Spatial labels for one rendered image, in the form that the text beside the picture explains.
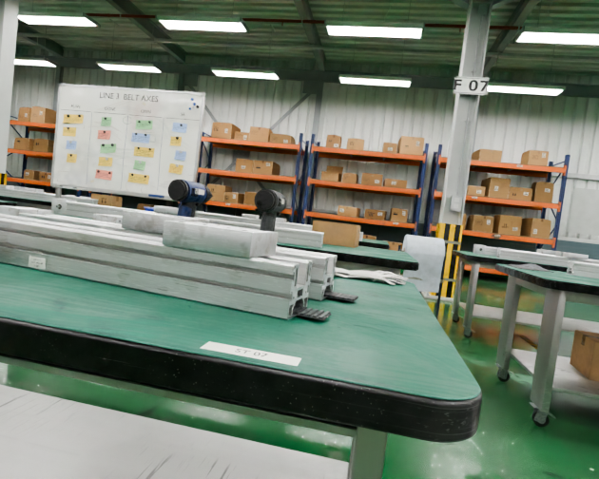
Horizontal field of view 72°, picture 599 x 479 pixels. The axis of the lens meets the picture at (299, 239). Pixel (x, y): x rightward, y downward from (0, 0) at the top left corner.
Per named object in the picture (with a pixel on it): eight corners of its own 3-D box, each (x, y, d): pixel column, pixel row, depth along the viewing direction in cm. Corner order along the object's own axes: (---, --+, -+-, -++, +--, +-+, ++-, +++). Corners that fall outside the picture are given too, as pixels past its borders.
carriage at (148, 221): (120, 239, 94) (123, 209, 94) (151, 239, 105) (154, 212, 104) (180, 249, 89) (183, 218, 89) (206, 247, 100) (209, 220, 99)
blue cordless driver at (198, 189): (156, 259, 109) (164, 177, 108) (194, 256, 128) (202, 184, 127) (182, 264, 107) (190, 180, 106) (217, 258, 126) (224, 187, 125)
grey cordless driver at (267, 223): (241, 272, 106) (251, 186, 105) (261, 264, 126) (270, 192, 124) (270, 276, 105) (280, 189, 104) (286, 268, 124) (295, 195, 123)
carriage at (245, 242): (160, 260, 68) (164, 220, 68) (196, 257, 79) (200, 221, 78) (247, 276, 63) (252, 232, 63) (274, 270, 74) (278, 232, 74)
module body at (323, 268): (16, 245, 105) (19, 212, 104) (50, 244, 114) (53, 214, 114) (319, 300, 80) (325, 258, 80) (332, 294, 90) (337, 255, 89)
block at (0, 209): (-19, 241, 105) (-16, 204, 105) (27, 240, 117) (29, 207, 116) (7, 246, 102) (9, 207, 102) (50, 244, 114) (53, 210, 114)
